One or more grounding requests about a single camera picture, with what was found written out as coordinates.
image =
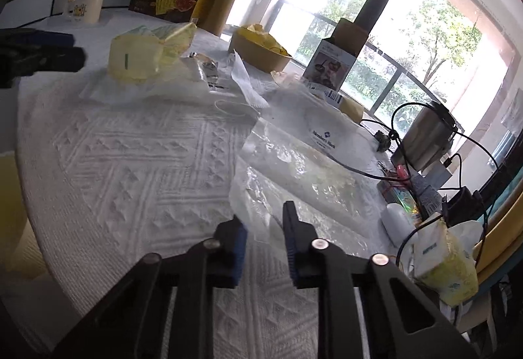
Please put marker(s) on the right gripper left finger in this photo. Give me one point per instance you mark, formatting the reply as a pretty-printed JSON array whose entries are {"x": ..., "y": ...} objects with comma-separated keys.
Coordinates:
[{"x": 214, "y": 263}]

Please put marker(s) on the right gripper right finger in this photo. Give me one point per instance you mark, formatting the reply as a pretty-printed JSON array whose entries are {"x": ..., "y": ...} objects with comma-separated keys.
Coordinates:
[{"x": 338, "y": 278}]

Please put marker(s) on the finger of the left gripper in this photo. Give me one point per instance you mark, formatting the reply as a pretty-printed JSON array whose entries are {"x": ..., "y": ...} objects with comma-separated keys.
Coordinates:
[{"x": 54, "y": 38}]

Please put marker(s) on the yellow green plastic bag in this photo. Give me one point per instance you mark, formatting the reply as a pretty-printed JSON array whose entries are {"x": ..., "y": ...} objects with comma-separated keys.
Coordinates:
[{"x": 142, "y": 53}]

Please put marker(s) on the clear plastic bag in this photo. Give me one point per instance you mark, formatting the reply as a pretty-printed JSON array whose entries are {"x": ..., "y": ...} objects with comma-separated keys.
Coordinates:
[{"x": 302, "y": 149}]

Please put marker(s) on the small foil wrapper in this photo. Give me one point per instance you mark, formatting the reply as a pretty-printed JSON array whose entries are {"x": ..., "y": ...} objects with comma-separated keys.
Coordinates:
[{"x": 208, "y": 66}]

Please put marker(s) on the white earbuds case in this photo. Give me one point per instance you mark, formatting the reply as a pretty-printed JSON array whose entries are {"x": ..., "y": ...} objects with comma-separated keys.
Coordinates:
[{"x": 397, "y": 223}]

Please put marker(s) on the colourful small box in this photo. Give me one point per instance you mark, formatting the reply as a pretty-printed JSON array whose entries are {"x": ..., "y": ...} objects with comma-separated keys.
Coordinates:
[{"x": 409, "y": 189}]

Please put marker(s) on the white tablecloth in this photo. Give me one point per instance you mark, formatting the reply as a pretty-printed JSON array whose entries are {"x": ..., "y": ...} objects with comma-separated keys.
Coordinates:
[{"x": 106, "y": 184}]

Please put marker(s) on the black power adapter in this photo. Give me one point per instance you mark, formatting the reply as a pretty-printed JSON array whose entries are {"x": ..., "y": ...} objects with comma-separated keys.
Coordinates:
[{"x": 385, "y": 139}]

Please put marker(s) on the kraft paper mailer bag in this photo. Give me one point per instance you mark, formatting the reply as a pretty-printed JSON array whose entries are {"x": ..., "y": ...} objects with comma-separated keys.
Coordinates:
[{"x": 345, "y": 104}]

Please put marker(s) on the white zip bag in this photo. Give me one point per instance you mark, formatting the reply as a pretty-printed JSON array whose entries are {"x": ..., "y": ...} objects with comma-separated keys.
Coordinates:
[{"x": 184, "y": 82}]

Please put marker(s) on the stainless steel kettle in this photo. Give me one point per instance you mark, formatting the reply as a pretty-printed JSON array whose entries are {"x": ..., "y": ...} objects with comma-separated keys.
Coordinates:
[{"x": 429, "y": 137}]

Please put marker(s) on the brown paper bowl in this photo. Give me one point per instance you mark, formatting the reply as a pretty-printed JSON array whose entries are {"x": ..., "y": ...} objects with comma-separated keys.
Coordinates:
[{"x": 256, "y": 55}]

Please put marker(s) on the yellow wrappers in bowl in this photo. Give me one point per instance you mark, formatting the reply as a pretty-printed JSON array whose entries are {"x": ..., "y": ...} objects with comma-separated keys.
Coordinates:
[{"x": 257, "y": 35}]

